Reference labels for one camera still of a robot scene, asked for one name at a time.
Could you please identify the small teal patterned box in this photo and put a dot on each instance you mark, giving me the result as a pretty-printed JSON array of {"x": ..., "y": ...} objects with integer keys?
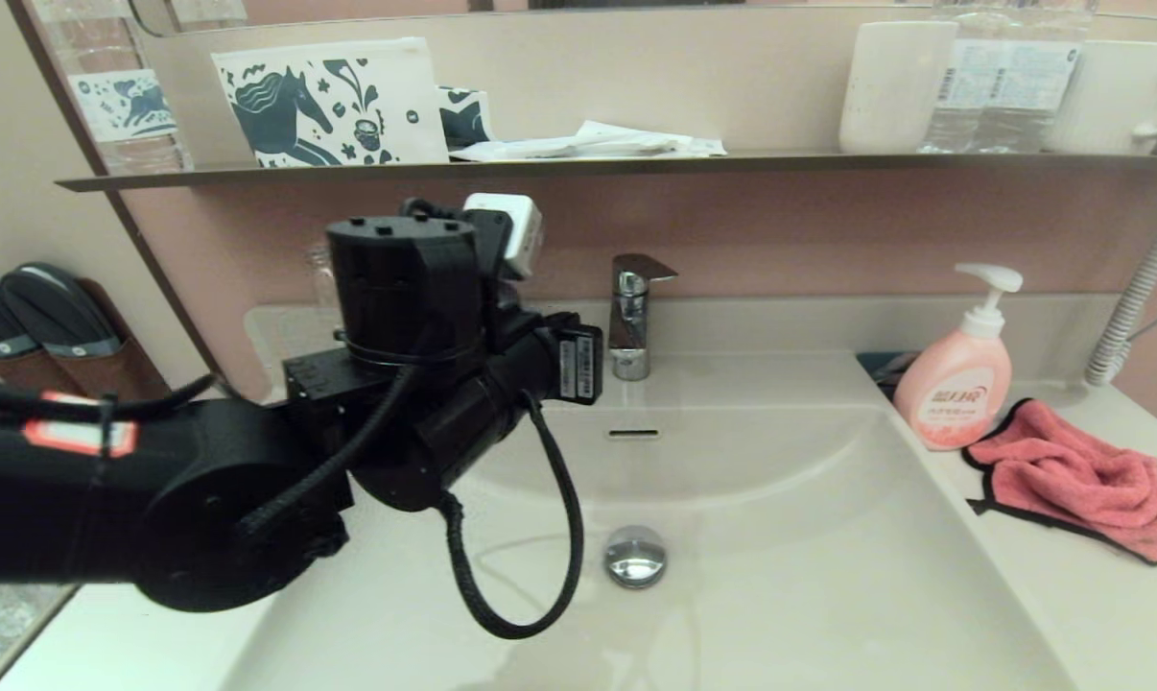
[{"x": 463, "y": 117}]

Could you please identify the wall mirror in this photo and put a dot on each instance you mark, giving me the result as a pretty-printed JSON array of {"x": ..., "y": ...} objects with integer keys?
[{"x": 396, "y": 8}]

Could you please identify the pink hand soap pump bottle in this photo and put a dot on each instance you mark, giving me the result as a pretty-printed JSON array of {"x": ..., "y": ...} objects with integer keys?
[{"x": 953, "y": 393}]

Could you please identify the white ceramic sink basin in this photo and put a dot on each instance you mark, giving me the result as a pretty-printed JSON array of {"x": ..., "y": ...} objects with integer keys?
[{"x": 828, "y": 595}]

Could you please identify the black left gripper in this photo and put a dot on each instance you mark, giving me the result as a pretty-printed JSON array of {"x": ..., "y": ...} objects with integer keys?
[{"x": 550, "y": 350}]

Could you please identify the brown slipper holder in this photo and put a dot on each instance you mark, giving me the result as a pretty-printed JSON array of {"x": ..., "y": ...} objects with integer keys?
[
  {"x": 118, "y": 369},
  {"x": 32, "y": 369}
]

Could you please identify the dark blue packet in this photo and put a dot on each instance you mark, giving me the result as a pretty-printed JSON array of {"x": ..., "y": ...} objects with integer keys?
[{"x": 876, "y": 367}]

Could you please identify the chrome sink faucet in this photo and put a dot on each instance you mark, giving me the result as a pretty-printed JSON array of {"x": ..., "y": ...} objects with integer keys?
[{"x": 628, "y": 326}]

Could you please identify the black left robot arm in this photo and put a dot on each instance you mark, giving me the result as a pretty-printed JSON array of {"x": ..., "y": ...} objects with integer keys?
[{"x": 204, "y": 480}]

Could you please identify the clear labelled water bottle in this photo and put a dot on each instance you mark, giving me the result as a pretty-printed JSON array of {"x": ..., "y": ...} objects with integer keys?
[
  {"x": 967, "y": 88},
  {"x": 1039, "y": 88}
]

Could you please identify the uncapped clear plastic bottle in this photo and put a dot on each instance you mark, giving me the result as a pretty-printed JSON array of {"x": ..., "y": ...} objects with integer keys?
[{"x": 321, "y": 278}]

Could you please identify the clear bottle horse print label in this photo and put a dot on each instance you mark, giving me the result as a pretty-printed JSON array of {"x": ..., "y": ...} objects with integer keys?
[{"x": 118, "y": 104}]

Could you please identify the metal wall shelf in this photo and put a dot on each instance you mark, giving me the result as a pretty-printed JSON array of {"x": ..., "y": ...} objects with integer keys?
[{"x": 636, "y": 169}]

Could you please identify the pink cloth black trim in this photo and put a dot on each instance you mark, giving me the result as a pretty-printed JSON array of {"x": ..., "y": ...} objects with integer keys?
[{"x": 1068, "y": 480}]

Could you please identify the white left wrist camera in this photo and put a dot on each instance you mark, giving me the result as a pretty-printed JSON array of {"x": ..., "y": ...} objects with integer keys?
[{"x": 507, "y": 221}]

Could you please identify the chrome sink drain stopper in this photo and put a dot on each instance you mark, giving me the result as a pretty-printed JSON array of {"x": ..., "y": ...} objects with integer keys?
[{"x": 636, "y": 557}]

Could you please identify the white horse print pouch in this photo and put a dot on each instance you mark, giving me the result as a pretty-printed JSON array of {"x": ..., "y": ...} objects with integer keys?
[{"x": 329, "y": 104}]

